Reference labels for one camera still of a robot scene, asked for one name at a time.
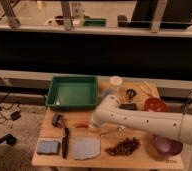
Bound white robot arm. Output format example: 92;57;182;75
90;95;192;171

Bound green plastic tray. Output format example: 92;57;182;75
46;76;98;110

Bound clear jar with white lid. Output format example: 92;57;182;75
102;76;123;98

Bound black binder clip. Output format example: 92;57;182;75
126;89;137;101

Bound black rectangular block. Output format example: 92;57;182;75
119;103;138;110

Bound small black brush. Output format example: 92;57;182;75
52;114;64;128

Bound silver fork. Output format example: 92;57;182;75
100;125;125;136

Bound wooden chopsticks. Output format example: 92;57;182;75
139;81;155;97

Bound red bowl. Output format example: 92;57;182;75
144;98;168;112

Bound grey cloth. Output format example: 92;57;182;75
72;137;101;160

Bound bunch of dark grapes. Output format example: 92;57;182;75
105;137;140;156

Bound blue sponge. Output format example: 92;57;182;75
36;140;60;155

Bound purple bowl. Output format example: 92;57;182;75
154;136;183;156

